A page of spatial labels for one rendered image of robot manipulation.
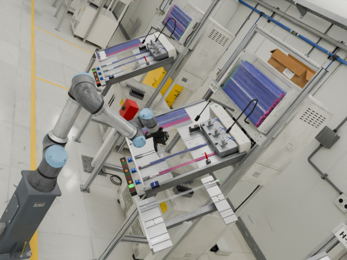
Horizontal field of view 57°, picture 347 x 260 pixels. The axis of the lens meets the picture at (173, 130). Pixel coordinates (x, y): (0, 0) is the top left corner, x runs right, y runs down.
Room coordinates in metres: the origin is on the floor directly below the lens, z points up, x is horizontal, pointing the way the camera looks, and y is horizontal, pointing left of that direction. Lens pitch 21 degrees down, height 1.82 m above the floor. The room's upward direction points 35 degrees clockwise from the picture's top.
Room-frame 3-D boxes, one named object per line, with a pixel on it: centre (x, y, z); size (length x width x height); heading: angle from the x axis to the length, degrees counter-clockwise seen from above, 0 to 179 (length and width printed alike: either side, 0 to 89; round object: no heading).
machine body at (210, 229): (2.37, -0.37, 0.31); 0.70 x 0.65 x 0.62; 37
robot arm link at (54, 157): (1.44, 0.44, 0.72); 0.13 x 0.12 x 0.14; 35
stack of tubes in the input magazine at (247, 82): (2.25, -0.31, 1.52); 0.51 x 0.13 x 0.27; 37
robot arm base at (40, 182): (1.44, 0.43, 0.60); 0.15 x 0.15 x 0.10
